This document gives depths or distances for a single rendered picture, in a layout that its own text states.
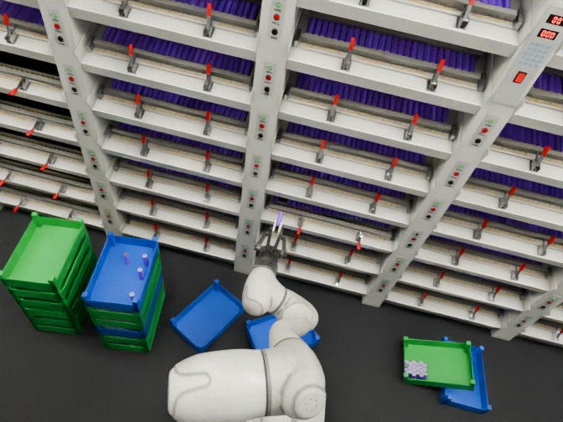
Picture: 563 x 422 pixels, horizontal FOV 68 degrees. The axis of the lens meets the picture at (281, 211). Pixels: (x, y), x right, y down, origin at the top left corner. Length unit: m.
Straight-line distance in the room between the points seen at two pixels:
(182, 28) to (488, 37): 0.88
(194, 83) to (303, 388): 1.06
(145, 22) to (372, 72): 0.71
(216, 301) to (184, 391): 1.30
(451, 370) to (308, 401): 1.41
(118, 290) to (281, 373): 1.01
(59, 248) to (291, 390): 1.30
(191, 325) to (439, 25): 1.60
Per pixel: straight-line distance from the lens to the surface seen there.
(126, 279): 1.78
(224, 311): 2.13
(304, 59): 1.35
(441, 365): 2.23
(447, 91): 1.40
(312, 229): 1.85
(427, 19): 1.28
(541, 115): 1.50
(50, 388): 2.10
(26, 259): 1.93
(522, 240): 1.95
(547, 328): 2.59
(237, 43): 1.37
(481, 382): 2.34
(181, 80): 1.53
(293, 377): 0.88
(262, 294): 1.38
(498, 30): 1.35
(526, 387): 2.50
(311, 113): 1.45
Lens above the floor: 1.91
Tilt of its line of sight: 49 degrees down
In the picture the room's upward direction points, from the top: 13 degrees clockwise
